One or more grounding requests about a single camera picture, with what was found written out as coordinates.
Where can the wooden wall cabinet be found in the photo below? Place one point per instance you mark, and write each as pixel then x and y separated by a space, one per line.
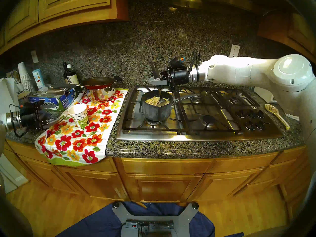
pixel 298 31
pixel 74 4

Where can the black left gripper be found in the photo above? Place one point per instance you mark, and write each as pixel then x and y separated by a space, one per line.
pixel 29 119

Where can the blue dotted paper cup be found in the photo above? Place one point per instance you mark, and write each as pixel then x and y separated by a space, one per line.
pixel 38 77

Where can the stainless gas cooktop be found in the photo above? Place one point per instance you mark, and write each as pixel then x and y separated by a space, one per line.
pixel 266 134

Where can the black cooking spoon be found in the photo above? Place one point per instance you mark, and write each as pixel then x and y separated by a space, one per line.
pixel 155 68

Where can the white paper towel roll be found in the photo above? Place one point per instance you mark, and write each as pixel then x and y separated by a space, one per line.
pixel 9 95

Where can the white toaster oven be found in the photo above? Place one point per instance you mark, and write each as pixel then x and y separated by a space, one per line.
pixel 263 94

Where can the blue foil box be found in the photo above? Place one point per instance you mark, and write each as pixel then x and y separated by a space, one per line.
pixel 56 103

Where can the yellow ceramic spoon rest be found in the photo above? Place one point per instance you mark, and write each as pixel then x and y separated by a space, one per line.
pixel 271 108

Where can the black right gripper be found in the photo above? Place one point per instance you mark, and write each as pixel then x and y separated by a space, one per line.
pixel 180 77

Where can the floral kitchen towel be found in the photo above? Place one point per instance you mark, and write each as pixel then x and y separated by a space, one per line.
pixel 81 145

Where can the white paper oats cup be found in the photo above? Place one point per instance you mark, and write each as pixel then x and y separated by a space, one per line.
pixel 79 118

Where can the grey power strip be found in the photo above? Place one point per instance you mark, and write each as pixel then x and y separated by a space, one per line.
pixel 158 224

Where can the stack of white cups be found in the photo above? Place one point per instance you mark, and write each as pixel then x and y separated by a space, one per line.
pixel 24 76

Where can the dark bottle black cap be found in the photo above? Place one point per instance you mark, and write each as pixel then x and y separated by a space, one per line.
pixel 64 69

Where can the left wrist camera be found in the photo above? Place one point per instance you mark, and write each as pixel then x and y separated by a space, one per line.
pixel 30 107

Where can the dark grey saucepan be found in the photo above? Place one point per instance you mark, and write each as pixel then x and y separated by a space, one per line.
pixel 155 113

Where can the folded dish cloth stack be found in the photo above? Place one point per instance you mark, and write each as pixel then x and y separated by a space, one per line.
pixel 293 117

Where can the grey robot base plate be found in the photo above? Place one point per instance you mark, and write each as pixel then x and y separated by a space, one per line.
pixel 185 219

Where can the cup of wooden sticks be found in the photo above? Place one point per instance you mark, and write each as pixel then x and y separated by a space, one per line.
pixel 19 86

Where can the black cooktop knob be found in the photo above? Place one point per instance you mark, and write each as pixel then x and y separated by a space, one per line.
pixel 249 125
pixel 250 113
pixel 240 113
pixel 260 113
pixel 260 125

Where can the blue floor cloth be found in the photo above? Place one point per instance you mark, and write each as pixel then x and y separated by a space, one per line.
pixel 98 224

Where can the wooden base cabinets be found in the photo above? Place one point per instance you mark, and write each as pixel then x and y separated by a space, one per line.
pixel 163 187

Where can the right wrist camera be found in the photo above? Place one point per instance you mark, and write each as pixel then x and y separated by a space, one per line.
pixel 176 62

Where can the dark bottle white cap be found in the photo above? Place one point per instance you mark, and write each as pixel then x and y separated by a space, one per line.
pixel 72 77

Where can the steel pan red rim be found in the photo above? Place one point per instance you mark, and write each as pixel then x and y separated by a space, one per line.
pixel 101 93

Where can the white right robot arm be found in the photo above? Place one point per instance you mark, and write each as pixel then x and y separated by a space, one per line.
pixel 246 71

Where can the white wall outlet plate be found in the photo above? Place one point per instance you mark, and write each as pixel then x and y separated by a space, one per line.
pixel 234 50
pixel 34 56

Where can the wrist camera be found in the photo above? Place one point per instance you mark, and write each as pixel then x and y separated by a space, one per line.
pixel 30 107
pixel 176 62

